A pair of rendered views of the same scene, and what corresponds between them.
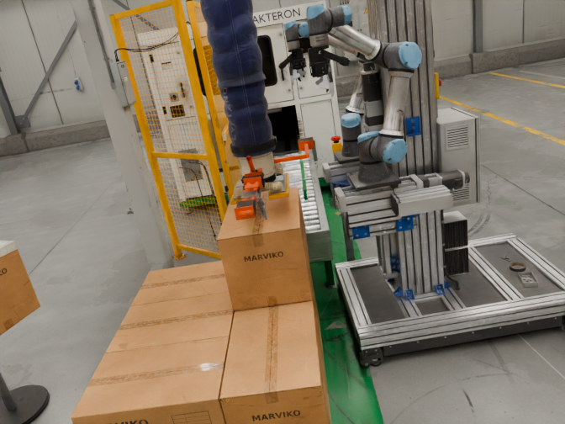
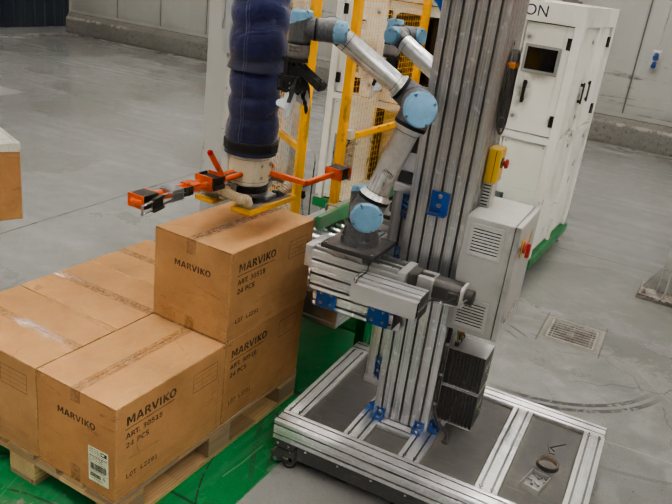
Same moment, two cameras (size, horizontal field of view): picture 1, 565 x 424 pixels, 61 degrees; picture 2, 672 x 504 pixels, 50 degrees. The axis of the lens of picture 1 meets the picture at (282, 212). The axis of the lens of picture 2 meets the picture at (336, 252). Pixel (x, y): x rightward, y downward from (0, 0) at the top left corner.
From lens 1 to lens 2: 1.46 m
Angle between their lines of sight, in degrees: 22
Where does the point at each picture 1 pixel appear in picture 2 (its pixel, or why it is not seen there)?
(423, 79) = (467, 149)
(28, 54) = not seen: outside the picture
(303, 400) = (99, 416)
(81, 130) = (322, 69)
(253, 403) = (60, 392)
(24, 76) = not seen: outside the picture
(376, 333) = (293, 426)
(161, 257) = not seen: hidden behind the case
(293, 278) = (213, 307)
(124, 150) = (213, 101)
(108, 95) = (218, 33)
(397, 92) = (390, 148)
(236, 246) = (170, 243)
